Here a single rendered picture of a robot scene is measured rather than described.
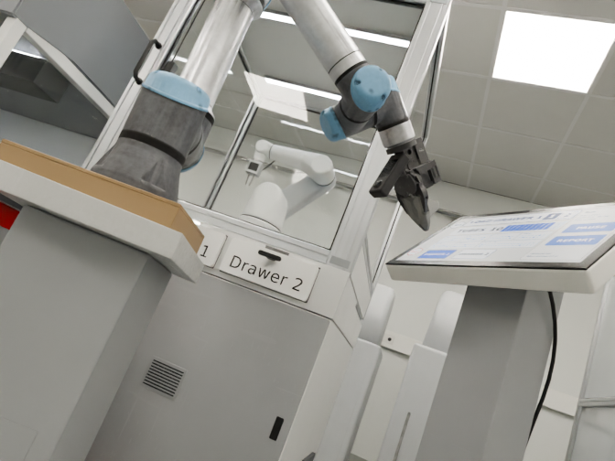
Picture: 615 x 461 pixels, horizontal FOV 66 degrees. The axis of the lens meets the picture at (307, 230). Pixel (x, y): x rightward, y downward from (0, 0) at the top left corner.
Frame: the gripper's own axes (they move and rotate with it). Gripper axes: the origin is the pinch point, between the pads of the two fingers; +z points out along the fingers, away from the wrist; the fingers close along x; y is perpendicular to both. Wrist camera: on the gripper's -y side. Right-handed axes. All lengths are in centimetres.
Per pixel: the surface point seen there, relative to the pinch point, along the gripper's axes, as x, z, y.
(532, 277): -28.7, 9.4, -4.3
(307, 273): 38.2, 7.2, -14.4
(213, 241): 59, -11, -30
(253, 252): 50, -4, -23
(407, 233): 280, 90, 215
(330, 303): 33.5, 16.9, -13.4
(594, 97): 88, 12, 238
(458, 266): -11.9, 7.7, -4.4
